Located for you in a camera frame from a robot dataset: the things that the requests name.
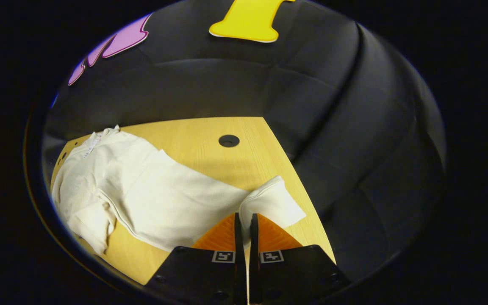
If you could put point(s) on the cream white sweatshirt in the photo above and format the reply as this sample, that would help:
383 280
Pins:
159 195

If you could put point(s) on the black backdrop cloth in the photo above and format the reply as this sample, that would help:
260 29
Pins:
354 127

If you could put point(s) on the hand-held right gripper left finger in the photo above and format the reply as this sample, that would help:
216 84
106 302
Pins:
201 275

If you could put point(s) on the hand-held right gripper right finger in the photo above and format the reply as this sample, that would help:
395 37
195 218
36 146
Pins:
295 275

